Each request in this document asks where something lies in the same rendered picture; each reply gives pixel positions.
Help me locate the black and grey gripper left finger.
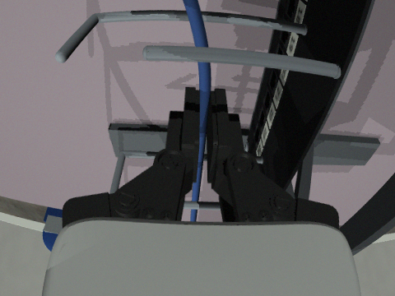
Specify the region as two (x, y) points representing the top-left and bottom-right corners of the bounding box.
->
(63, 87), (200, 227)

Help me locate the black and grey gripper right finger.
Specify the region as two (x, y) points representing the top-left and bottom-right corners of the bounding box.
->
(207, 88), (339, 230)

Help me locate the thin dark blue cable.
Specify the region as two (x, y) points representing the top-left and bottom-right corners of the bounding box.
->
(183, 0), (211, 221)

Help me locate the black patch panel rack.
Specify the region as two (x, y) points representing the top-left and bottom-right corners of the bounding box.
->
(55, 0), (395, 256)

